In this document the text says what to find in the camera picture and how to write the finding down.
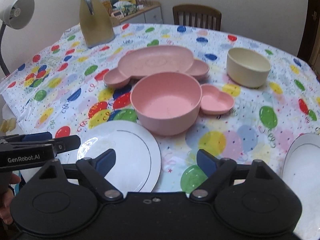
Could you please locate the white plate with floral print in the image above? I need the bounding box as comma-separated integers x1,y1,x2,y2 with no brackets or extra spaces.
68,120,161,194

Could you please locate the orange jar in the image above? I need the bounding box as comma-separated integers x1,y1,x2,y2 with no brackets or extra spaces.
101,0,113,15

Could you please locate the dark wooden chair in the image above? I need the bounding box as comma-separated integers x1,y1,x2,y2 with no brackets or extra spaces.
172,4,222,31

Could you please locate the cream bowl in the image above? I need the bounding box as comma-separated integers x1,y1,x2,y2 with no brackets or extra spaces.
226,47,271,88

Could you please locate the pink bear-shaped divided plate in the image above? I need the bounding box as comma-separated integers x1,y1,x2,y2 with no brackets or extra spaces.
103,45,209,89

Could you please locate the balloon birthday tablecloth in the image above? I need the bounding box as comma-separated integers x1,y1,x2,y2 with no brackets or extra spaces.
0,23,320,193

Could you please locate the gold thermos jug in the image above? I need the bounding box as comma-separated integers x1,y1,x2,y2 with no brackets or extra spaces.
79,0,115,48

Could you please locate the white drawer cabinet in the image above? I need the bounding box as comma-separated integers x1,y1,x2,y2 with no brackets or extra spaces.
110,1,163,27

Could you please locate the pink heart-shaped dish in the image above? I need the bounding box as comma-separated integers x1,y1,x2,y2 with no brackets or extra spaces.
200,84,234,115

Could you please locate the pink bowl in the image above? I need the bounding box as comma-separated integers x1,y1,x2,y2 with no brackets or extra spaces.
130,72,202,136

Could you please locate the small pink alarm clock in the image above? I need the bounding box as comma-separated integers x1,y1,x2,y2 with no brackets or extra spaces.
111,10,124,20

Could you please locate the left hand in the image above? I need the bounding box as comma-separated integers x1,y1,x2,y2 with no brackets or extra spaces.
0,173,21,225

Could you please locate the grey desk lamp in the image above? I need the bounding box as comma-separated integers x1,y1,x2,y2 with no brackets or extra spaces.
0,0,35,77

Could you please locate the white plate with thin rim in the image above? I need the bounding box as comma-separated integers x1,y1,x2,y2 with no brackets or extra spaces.
281,133,319,239

